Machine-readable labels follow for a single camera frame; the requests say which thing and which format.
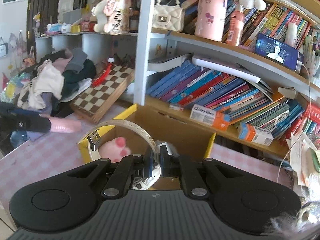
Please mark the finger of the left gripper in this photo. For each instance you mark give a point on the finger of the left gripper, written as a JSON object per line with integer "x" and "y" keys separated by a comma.
{"x": 41, "y": 125}
{"x": 25, "y": 113}

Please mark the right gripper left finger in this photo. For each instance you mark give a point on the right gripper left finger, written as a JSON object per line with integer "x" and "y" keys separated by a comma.
{"x": 131, "y": 167}

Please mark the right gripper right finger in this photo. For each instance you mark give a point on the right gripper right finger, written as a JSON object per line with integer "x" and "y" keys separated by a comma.
{"x": 183, "y": 168}

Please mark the pink plush pig toy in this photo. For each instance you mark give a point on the pink plush pig toy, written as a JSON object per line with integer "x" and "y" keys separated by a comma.
{"x": 115, "y": 150}

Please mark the yellow cardboard box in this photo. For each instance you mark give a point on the yellow cardboard box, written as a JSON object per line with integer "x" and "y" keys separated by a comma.
{"x": 100, "y": 171}

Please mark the pile of clothes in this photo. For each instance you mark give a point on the pile of clothes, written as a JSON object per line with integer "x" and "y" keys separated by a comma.
{"x": 58, "y": 77}

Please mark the wooden chess board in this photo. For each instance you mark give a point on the wooden chess board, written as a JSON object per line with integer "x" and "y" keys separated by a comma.
{"x": 95, "y": 101}

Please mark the orange white medicine box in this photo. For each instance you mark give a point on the orange white medicine box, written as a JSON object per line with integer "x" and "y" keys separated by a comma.
{"x": 210, "y": 117}

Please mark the row of leaning books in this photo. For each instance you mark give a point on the row of leaning books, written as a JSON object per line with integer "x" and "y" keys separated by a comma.
{"x": 243, "y": 102}

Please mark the stack of papers and books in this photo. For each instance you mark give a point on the stack of papers and books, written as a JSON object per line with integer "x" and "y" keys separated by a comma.
{"x": 303, "y": 140}

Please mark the white plush cat figure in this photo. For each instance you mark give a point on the white plush cat figure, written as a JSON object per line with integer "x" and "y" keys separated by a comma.
{"x": 113, "y": 17}

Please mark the cream quilted handbag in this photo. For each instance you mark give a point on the cream quilted handbag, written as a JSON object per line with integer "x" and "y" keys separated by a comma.
{"x": 168, "y": 17}

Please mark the phone playing video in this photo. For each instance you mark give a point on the phone playing video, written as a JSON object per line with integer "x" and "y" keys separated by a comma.
{"x": 279, "y": 52}

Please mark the pink cup on shelf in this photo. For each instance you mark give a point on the pink cup on shelf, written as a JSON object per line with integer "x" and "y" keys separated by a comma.
{"x": 211, "y": 19}

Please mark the white bookshelf frame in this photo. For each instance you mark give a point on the white bookshelf frame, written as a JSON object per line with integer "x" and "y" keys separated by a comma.
{"x": 155, "y": 44}

